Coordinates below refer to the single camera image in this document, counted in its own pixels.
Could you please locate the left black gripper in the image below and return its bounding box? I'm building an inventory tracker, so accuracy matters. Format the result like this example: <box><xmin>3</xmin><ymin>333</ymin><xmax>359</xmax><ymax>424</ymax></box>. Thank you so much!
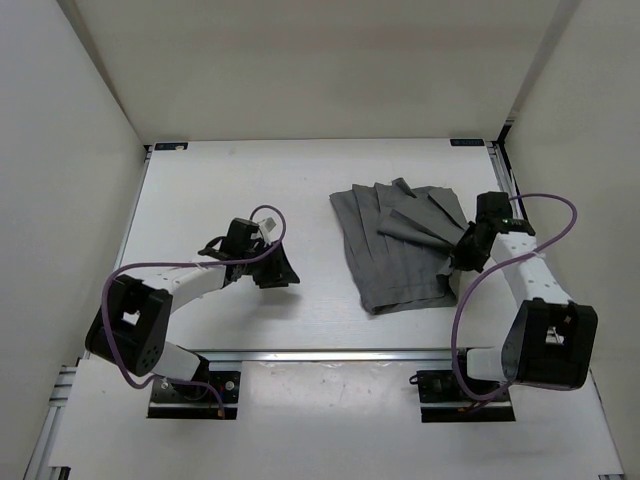
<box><xmin>241</xmin><ymin>239</ymin><xmax>300</xmax><ymax>289</ymax></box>

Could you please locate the grey pleated skirt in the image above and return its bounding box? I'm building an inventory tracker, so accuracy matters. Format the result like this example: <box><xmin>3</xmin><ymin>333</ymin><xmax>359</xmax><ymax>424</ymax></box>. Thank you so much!
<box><xmin>329</xmin><ymin>178</ymin><xmax>467</xmax><ymax>315</ymax></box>

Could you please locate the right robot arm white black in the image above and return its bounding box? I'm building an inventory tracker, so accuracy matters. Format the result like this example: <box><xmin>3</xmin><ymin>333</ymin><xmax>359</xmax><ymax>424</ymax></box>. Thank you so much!
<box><xmin>449</xmin><ymin>192</ymin><xmax>598</xmax><ymax>408</ymax></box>

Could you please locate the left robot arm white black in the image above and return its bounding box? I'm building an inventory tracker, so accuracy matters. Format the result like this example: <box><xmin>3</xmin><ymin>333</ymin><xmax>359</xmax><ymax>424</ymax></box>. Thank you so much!
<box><xmin>85</xmin><ymin>218</ymin><xmax>300</xmax><ymax>401</ymax></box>

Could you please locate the right blue corner label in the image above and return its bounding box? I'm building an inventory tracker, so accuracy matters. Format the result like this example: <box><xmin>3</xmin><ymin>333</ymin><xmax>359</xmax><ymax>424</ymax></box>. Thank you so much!
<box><xmin>450</xmin><ymin>138</ymin><xmax>485</xmax><ymax>147</ymax></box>

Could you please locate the blue corner label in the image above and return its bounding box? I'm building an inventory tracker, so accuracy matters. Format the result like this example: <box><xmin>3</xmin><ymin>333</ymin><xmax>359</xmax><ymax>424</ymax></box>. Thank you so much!
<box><xmin>154</xmin><ymin>142</ymin><xmax>188</xmax><ymax>151</ymax></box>
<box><xmin>450</xmin><ymin>138</ymin><xmax>485</xmax><ymax>147</ymax></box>

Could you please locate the white front cover board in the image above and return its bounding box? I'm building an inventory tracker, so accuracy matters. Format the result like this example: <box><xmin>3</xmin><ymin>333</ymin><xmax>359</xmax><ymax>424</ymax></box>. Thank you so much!
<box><xmin>50</xmin><ymin>360</ymin><xmax>623</xmax><ymax>479</ymax></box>

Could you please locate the left blue corner label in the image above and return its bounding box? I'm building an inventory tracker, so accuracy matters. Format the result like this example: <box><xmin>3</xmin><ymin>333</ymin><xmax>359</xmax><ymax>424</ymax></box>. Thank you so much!
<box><xmin>154</xmin><ymin>142</ymin><xmax>188</xmax><ymax>151</ymax></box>

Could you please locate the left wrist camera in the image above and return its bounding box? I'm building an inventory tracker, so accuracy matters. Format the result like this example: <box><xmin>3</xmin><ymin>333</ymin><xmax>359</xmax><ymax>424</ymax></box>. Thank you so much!
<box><xmin>257</xmin><ymin>217</ymin><xmax>277</xmax><ymax>245</ymax></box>

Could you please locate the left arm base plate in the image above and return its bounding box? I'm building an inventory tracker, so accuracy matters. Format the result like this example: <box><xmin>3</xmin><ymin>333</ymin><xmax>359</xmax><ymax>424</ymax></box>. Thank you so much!
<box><xmin>147</xmin><ymin>363</ymin><xmax>242</xmax><ymax>421</ymax></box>

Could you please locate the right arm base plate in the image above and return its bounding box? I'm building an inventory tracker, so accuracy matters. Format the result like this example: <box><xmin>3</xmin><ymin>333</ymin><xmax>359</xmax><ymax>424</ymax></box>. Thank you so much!
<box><xmin>409</xmin><ymin>370</ymin><xmax>516</xmax><ymax>424</ymax></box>

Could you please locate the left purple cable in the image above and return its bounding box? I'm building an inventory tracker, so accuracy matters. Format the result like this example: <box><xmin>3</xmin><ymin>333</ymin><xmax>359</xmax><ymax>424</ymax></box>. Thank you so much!
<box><xmin>101</xmin><ymin>204</ymin><xmax>287</xmax><ymax>420</ymax></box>

